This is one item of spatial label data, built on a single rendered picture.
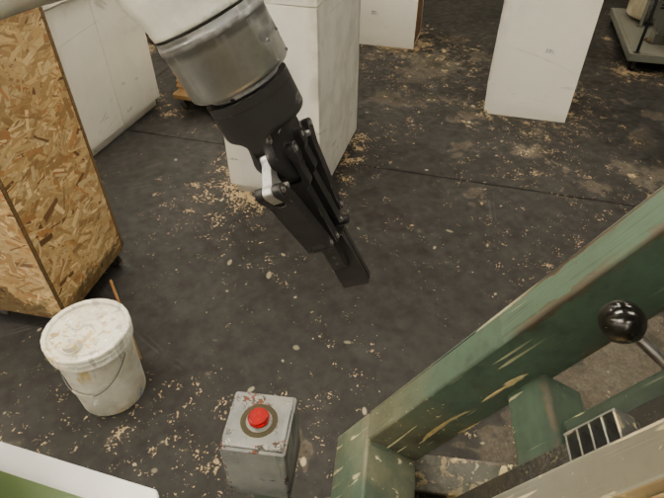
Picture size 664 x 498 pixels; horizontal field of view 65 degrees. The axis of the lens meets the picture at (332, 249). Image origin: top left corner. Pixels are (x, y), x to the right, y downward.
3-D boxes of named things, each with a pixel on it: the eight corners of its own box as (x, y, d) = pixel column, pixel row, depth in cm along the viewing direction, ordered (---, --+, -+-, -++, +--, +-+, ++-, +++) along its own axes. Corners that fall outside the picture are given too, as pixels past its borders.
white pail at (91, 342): (106, 348, 223) (70, 268, 192) (168, 364, 217) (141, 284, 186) (57, 411, 200) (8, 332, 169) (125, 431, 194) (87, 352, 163)
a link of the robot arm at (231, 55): (271, -26, 41) (304, 44, 45) (182, 20, 45) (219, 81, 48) (235, 10, 35) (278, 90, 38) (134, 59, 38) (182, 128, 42)
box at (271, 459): (245, 438, 111) (235, 388, 99) (300, 444, 110) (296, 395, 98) (230, 493, 102) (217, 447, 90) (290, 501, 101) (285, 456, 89)
